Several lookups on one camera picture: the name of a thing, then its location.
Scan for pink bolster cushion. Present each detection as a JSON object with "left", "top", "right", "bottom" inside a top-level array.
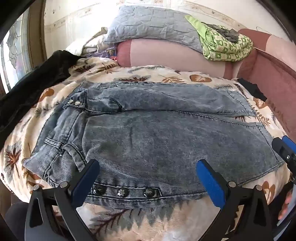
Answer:
[{"left": 117, "top": 39, "right": 234, "bottom": 78}]

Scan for black cloth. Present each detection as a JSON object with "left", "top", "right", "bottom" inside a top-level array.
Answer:
[{"left": 0, "top": 50, "right": 80, "bottom": 149}]

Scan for cream leaf-print blanket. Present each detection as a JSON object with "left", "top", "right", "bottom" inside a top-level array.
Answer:
[{"left": 0, "top": 57, "right": 294, "bottom": 241}]

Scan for stained glass window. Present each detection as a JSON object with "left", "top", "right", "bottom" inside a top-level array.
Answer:
[{"left": 0, "top": 11, "right": 31, "bottom": 93}]

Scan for acid-wash blue denim pants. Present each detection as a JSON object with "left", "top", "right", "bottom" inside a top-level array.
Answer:
[{"left": 23, "top": 82, "right": 285, "bottom": 209}]

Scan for purple printed packet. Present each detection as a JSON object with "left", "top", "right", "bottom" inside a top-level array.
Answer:
[{"left": 89, "top": 47, "right": 118, "bottom": 61}]

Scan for white crumpled cloth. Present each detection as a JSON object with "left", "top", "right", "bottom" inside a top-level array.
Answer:
[{"left": 66, "top": 27, "right": 109, "bottom": 57}]

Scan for pink sofa frame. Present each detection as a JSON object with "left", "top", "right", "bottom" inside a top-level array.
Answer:
[{"left": 223, "top": 29, "right": 296, "bottom": 132}]

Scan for grey quilted pillow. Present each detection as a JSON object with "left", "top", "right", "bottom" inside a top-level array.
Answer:
[{"left": 103, "top": 5, "right": 205, "bottom": 52}]

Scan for green patterned blanket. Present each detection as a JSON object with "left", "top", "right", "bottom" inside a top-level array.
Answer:
[{"left": 185, "top": 15, "right": 254, "bottom": 62}]

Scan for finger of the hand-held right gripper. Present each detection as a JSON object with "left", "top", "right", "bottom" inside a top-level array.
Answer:
[{"left": 271, "top": 136, "right": 296, "bottom": 173}]

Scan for dark grey crumpled cloth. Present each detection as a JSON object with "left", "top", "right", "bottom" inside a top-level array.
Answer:
[{"left": 201, "top": 22, "right": 240, "bottom": 43}]

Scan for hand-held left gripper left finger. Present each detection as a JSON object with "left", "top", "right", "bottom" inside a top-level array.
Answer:
[{"left": 24, "top": 159, "right": 100, "bottom": 241}]

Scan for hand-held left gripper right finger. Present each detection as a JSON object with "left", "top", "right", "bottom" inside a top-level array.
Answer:
[{"left": 196, "top": 159, "right": 278, "bottom": 241}]

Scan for person's right hand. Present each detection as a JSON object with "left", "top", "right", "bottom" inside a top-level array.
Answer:
[{"left": 277, "top": 191, "right": 293, "bottom": 220}]

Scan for small black garment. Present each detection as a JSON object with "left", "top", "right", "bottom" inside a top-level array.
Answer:
[{"left": 237, "top": 78, "right": 267, "bottom": 101}]

